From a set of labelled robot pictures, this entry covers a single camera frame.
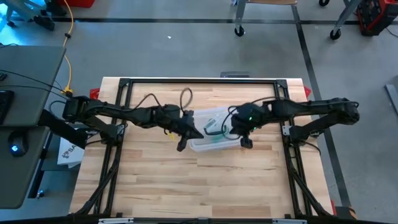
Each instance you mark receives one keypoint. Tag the person's foot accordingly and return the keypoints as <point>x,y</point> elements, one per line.
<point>45,22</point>
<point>57,7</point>

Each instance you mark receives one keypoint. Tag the black diagonal beam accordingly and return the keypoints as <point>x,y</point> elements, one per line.
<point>62,127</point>

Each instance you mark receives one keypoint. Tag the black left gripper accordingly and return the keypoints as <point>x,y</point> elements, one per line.
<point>178,121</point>

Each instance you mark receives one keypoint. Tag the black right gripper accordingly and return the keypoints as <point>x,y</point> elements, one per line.
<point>248,118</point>

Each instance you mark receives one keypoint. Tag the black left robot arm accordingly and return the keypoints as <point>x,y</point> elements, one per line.
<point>118,110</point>

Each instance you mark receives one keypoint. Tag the black computer mouse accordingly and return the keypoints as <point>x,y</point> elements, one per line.
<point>17,144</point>

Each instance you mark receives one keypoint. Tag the teal elastic bandage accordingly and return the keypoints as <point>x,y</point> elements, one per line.
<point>217,138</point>

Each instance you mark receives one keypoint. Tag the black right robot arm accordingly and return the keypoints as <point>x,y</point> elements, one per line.
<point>311,109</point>

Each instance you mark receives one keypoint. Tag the black keyboard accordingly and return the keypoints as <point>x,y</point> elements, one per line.
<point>4,105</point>

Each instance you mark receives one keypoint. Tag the white printed paper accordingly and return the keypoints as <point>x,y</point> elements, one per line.
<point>70,154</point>

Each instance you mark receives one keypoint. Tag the grey cart leg with caster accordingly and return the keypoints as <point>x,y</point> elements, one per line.
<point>239,15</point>

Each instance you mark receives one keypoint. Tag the grey chair base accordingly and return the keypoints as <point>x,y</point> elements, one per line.
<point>21,7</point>

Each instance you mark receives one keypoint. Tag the silver mounting bracket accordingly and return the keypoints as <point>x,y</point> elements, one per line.
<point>121,129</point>
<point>286,130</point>

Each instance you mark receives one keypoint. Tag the white metal bracket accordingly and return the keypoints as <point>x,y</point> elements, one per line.
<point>115,221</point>
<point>289,221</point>

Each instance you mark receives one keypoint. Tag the dark grey block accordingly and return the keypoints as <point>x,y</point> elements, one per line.
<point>234,74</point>

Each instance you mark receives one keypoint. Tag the clear plastic lidded container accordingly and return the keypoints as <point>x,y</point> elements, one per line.
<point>202,146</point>

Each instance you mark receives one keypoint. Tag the black and orange box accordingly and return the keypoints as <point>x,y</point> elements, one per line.
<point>345,213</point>

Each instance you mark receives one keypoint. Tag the black caster wheel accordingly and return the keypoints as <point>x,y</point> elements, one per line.
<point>324,2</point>

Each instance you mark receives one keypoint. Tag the grey metal bar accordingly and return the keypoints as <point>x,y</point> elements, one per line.
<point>392,99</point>

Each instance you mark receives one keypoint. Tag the yellow tape tag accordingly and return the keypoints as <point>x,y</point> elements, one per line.
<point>171,136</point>

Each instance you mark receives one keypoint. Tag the red and black toolbox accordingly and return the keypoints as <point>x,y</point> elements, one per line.
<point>377,15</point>

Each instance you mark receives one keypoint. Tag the grey table leg with caster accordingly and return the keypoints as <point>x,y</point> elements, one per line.
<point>345,18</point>

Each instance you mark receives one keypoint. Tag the red crate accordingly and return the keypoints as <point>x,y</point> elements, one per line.
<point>73,2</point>

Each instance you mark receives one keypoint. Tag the grey desk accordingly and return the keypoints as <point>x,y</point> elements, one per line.
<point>28,93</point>

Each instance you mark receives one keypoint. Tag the red clamp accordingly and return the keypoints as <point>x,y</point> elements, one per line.
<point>307,92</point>
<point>94,92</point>

